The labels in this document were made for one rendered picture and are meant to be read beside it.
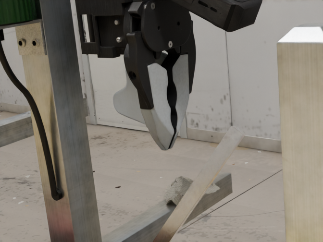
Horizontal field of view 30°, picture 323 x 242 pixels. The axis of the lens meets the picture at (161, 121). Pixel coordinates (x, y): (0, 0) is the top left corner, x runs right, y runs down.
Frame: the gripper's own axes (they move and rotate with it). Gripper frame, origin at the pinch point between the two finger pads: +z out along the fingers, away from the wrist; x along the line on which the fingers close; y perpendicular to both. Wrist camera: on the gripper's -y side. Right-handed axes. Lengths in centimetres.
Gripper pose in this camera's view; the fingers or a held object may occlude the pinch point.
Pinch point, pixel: (171, 137)
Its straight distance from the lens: 58.1
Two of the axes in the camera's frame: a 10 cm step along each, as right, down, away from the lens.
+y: -7.9, -0.8, 6.1
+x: -6.1, 2.6, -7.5
